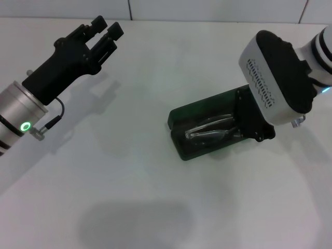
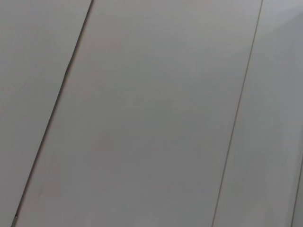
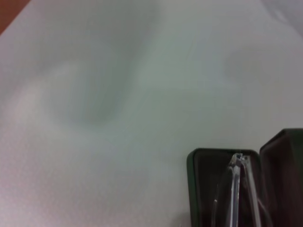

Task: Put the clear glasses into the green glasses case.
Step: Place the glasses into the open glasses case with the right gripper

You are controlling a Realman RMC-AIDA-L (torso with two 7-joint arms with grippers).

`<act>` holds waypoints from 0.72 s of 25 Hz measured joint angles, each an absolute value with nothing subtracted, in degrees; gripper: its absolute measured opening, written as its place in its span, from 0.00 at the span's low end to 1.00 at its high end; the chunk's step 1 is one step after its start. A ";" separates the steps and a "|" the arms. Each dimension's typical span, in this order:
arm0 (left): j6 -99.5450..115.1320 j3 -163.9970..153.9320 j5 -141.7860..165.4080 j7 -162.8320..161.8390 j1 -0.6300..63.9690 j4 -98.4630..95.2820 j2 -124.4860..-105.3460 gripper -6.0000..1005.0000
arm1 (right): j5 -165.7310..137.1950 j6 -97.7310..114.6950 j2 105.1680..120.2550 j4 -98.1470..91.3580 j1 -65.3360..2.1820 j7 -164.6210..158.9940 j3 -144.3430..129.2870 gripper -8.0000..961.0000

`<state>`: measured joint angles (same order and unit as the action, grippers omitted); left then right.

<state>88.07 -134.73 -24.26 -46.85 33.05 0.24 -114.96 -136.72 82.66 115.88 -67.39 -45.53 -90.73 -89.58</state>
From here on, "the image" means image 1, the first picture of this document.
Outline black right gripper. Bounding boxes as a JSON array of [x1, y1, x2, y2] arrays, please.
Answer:
[[234, 87, 276, 144]]

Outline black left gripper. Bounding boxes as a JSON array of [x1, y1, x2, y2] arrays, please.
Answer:
[[22, 15, 125, 106]]

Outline clear white glasses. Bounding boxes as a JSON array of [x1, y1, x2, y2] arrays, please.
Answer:
[[184, 114, 242, 144]]

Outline green glasses case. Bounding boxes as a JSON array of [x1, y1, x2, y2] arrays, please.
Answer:
[[167, 84, 263, 162]]

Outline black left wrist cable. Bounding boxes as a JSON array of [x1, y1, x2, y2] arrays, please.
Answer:
[[43, 96, 65, 131]]

